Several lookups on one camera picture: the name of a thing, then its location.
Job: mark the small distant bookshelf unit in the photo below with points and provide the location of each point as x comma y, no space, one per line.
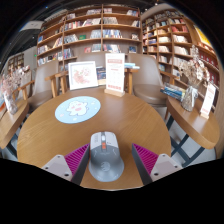
16,63

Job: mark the grey computer mouse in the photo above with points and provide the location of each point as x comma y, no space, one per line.
106,160

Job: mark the stack of books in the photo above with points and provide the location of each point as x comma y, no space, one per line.
172,92

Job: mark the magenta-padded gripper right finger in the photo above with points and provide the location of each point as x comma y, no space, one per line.
146,159

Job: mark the brown wooden-armed armchair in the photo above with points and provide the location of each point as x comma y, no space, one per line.
90,57
146,83
41,86

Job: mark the light blue book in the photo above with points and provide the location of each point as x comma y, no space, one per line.
131,66

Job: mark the white framed flower picture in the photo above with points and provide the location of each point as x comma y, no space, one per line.
83,75

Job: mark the large white red table sign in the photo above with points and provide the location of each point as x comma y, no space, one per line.
114,73

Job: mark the wide wooden bookshelf unit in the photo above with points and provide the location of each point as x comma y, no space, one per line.
86,30

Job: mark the small white red table sign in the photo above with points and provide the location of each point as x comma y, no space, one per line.
208,100

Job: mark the round wooden side table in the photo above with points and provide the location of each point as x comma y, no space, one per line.
191,123
11,123

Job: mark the round light blue mouse pad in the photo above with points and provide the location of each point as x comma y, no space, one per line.
77,109

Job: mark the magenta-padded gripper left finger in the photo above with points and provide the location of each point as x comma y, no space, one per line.
77,159

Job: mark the dark cover book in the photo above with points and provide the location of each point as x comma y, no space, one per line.
101,75

